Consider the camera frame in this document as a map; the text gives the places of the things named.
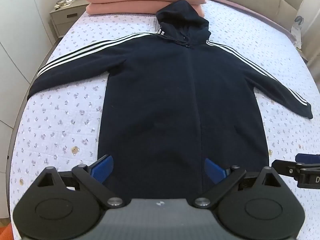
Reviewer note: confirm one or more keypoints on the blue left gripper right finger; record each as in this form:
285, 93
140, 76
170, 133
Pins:
215, 173

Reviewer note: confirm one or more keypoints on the white wardrobe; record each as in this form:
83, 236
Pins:
26, 38

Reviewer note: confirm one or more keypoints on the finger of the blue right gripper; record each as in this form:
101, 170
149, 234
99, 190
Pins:
307, 158
285, 168

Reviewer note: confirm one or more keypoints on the white paper bag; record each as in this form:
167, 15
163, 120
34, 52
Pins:
296, 31

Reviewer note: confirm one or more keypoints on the beige bedside table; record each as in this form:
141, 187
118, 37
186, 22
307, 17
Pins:
64, 17

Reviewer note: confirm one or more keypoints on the navy striped hooded jacket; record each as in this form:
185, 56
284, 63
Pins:
173, 101

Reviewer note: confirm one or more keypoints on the floral quilted bed cover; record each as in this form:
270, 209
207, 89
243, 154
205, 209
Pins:
59, 127

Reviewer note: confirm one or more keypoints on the glasses on bedside table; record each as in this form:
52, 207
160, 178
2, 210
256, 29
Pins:
62, 3

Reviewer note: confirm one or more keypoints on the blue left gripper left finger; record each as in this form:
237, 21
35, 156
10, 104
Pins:
102, 168

